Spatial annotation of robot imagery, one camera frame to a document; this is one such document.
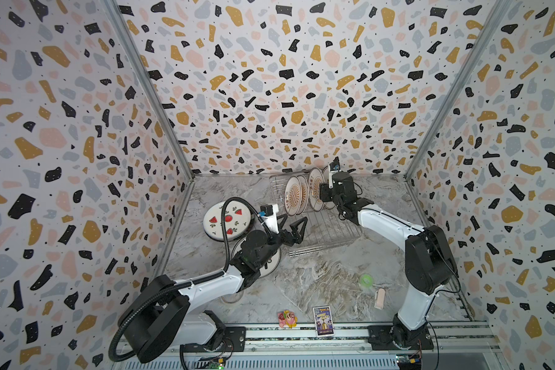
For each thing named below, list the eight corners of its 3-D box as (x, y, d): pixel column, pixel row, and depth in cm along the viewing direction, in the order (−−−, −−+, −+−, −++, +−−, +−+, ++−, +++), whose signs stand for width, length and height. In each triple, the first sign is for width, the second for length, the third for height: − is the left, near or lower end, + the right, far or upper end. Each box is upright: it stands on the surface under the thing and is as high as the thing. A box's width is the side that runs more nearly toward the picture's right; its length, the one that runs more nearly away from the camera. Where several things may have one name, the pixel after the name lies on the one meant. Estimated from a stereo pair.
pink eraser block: (374, 307, 83) (376, 305, 80) (375, 290, 87) (378, 286, 84) (381, 310, 82) (384, 307, 79) (382, 292, 86) (385, 289, 83)
